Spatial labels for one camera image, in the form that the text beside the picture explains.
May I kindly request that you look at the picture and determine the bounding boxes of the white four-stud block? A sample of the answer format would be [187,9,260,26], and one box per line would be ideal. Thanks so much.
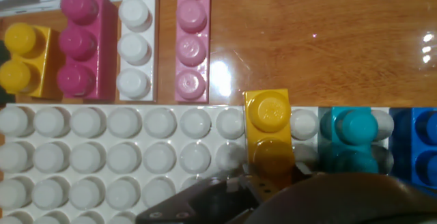
[115,0,161,102]

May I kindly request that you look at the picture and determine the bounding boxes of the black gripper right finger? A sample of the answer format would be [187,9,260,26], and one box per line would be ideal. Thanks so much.
[294,162,313,184]

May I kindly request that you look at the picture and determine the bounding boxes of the white studded baseplate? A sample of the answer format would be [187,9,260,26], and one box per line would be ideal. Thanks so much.
[0,102,395,224]

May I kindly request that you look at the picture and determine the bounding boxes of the teal four-stud block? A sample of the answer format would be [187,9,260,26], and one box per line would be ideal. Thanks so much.
[318,106,380,176]

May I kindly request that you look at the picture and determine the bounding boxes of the light pink four-stud block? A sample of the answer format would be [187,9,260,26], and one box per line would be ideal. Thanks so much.
[174,0,213,104]

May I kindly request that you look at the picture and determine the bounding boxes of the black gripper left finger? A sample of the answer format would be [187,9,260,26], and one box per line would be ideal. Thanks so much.
[135,164,264,224]

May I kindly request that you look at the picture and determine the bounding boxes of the yellow two-stud block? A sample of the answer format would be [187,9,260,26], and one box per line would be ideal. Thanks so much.
[0,22,53,99]

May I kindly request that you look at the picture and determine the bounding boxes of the yellow four-stud block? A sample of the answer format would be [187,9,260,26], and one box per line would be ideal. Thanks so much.
[243,87,296,197]

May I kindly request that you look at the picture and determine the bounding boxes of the magenta three-stud block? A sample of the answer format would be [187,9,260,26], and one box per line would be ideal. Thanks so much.
[55,0,119,102]

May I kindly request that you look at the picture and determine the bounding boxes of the blue four-stud block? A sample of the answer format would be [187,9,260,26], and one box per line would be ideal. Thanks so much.
[390,107,437,191]

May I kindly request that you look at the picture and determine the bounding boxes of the glossy wooden board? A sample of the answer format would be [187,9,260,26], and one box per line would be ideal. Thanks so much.
[0,0,437,184]

